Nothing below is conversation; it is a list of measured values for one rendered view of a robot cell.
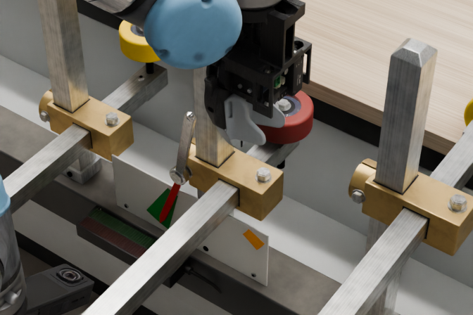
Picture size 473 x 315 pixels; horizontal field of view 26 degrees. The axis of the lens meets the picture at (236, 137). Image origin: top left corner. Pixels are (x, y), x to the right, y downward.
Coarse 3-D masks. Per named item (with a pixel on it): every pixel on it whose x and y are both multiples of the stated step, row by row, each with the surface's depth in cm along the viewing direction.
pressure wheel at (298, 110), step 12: (288, 96) 134; (300, 96) 134; (288, 108) 132; (300, 108) 132; (312, 108) 132; (288, 120) 130; (300, 120) 130; (312, 120) 133; (264, 132) 131; (276, 132) 130; (288, 132) 130; (300, 132) 131
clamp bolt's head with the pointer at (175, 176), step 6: (186, 168) 131; (174, 174) 131; (174, 180) 132; (180, 180) 131; (174, 186) 135; (180, 186) 135; (174, 192) 136; (168, 198) 138; (174, 198) 137; (168, 204) 138; (162, 210) 140; (168, 210) 139; (162, 216) 141
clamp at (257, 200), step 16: (192, 144) 132; (192, 160) 130; (240, 160) 130; (256, 160) 130; (192, 176) 132; (208, 176) 130; (224, 176) 128; (240, 176) 128; (272, 176) 128; (240, 192) 128; (256, 192) 126; (272, 192) 128; (240, 208) 130; (256, 208) 128; (272, 208) 130
